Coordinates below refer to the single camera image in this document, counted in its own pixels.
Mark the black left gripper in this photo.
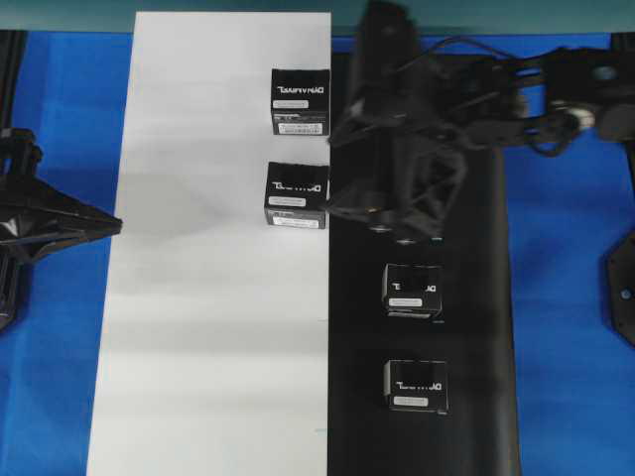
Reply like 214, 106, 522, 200
1, 176, 123, 263

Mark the black white Dynamixel box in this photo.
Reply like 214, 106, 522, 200
270, 68, 330, 137

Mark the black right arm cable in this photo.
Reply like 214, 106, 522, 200
396, 35, 517, 70

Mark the black Dynamixel box top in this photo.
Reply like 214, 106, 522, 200
264, 162, 329, 230

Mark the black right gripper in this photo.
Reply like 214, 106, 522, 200
326, 1, 466, 245

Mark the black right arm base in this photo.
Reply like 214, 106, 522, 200
599, 229, 634, 348

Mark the black Dynamixel box middle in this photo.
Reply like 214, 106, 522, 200
382, 264, 444, 323

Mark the black Dynamixel box bottom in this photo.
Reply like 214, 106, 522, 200
383, 360, 449, 415

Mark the white base board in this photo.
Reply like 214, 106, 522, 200
87, 12, 331, 475

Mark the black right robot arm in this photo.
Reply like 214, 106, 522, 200
326, 1, 634, 244

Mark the black base board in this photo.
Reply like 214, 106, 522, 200
327, 151, 521, 475

